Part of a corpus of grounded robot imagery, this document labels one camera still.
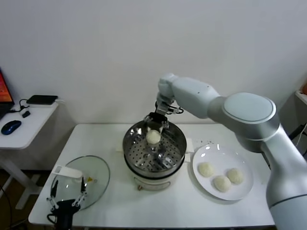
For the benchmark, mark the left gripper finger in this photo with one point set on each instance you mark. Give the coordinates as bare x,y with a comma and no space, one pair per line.
83,189
54,189

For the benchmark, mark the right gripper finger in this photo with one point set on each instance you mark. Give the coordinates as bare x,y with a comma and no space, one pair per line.
165,127
146,119

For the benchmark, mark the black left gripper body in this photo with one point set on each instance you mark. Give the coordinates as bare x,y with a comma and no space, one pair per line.
66,206

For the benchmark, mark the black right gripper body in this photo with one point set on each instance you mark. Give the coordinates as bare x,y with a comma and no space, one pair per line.
157,117

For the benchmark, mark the white steamed baozi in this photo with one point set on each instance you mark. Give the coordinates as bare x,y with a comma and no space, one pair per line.
205,169
153,137
222,183
235,175

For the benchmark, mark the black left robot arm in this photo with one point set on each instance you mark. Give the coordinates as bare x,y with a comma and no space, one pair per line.
64,221

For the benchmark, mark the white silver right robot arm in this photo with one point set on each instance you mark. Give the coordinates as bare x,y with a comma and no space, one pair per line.
239,115

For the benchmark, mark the steel perforated steamer basket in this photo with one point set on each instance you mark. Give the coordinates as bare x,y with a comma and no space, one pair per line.
172,153

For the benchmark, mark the white round plate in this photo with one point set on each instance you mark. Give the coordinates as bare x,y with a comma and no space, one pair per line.
216,153

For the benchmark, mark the cream electric cooker pot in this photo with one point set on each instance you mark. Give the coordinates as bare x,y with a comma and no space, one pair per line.
153,184

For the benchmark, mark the white side desk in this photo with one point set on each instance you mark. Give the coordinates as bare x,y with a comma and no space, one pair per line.
24,134

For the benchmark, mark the blue computer mouse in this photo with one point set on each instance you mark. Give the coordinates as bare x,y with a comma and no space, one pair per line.
10,127

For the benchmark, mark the small black adapter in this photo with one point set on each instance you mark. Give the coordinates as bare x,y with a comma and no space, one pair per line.
26,114

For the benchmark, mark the black external drive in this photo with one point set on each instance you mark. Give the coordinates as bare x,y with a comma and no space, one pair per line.
42,100

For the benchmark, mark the laptop with red screen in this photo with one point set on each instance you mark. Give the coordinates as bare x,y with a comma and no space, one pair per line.
3,93

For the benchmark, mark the orange object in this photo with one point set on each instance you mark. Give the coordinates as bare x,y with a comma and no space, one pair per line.
304,89

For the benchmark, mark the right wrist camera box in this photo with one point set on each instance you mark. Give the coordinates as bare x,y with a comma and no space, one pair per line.
174,109

